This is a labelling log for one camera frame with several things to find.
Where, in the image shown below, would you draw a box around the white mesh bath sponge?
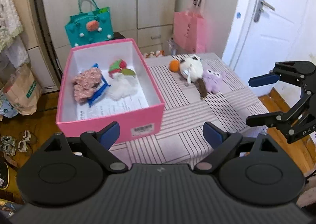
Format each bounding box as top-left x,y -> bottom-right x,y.
105,73 -> 138,101

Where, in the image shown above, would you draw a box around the pink floral fabric scrunchie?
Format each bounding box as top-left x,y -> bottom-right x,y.
72,67 -> 102,104

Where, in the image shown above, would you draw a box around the green round sponge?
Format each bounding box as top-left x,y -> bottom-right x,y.
121,68 -> 136,77

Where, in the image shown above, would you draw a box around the white plush toy orange ball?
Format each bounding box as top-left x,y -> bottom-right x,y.
169,55 -> 207,98

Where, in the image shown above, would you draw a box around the red strawberry plush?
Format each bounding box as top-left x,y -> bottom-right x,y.
108,59 -> 127,77

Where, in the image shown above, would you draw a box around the printed paper sheet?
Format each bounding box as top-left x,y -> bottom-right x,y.
77,77 -> 149,120

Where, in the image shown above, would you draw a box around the purple owl plush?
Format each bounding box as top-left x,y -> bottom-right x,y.
202,69 -> 226,93

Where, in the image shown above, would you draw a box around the white door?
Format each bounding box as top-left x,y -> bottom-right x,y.
222,0 -> 308,85

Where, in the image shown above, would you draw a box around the pink cardboard box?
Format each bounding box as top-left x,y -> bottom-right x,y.
56,38 -> 165,143

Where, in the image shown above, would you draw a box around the striped pink tablecloth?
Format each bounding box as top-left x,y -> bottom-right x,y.
110,53 -> 268,166

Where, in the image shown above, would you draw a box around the pink paper gift bag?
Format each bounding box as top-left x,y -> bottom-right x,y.
173,0 -> 206,54

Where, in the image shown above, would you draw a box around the brown paper bag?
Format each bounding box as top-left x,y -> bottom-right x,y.
2,64 -> 42,115

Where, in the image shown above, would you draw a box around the shoes on floor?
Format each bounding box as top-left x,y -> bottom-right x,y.
1,130 -> 37,157

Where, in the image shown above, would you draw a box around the teal felt tote bag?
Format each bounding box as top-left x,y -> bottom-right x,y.
65,0 -> 114,47

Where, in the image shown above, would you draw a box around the cream knitted cardigan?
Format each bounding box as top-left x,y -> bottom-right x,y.
1,0 -> 23,51

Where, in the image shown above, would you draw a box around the silver door handle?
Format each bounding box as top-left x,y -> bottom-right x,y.
253,0 -> 275,22

